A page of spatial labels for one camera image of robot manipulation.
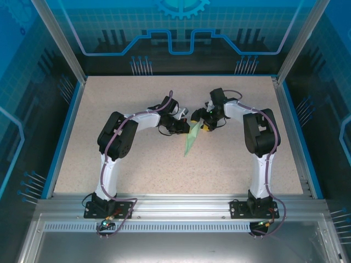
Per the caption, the blue printed side panel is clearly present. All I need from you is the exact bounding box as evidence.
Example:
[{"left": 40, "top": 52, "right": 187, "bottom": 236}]
[
  {"left": 0, "top": 0, "right": 83, "bottom": 263},
  {"left": 285, "top": 0, "right": 351, "bottom": 220}
]

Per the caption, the aluminium side rail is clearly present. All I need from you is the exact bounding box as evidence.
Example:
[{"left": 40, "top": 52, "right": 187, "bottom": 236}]
[{"left": 270, "top": 76, "right": 314, "bottom": 198}]

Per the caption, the steel tray panel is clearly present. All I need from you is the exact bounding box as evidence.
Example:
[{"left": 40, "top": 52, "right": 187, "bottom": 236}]
[{"left": 15, "top": 213, "right": 351, "bottom": 263}]

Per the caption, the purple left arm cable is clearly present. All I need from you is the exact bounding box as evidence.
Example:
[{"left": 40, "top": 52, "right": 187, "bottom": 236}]
[{"left": 95, "top": 89, "right": 174, "bottom": 238}]

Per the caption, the long aluminium base rail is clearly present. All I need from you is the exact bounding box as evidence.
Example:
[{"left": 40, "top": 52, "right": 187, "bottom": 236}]
[{"left": 36, "top": 192, "right": 331, "bottom": 220}]

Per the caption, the slotted grey cable duct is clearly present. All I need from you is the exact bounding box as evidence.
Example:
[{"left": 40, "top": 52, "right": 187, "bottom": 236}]
[{"left": 43, "top": 222, "right": 318, "bottom": 233}]

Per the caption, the blue table edge strip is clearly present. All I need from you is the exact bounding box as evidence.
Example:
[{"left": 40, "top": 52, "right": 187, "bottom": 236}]
[
  {"left": 279, "top": 81, "right": 325, "bottom": 199},
  {"left": 41, "top": 81, "right": 84, "bottom": 199}
]

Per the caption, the light green paper sheet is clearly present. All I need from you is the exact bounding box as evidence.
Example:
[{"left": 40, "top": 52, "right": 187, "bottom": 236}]
[{"left": 183, "top": 119, "right": 205, "bottom": 158}]

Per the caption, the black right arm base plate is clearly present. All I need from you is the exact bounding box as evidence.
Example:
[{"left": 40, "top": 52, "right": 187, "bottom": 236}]
[{"left": 229, "top": 199, "right": 280, "bottom": 220}]

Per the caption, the aluminium frame post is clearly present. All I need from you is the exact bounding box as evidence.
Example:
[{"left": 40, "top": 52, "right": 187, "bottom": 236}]
[
  {"left": 276, "top": 0, "right": 331, "bottom": 84},
  {"left": 30, "top": 0, "right": 88, "bottom": 84}
]

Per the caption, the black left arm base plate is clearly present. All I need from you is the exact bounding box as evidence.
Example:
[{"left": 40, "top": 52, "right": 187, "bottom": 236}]
[{"left": 83, "top": 201, "right": 137, "bottom": 220}]

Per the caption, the blue printed gear panel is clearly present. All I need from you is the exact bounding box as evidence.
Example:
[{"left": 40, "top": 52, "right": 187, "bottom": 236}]
[{"left": 50, "top": 0, "right": 313, "bottom": 76}]

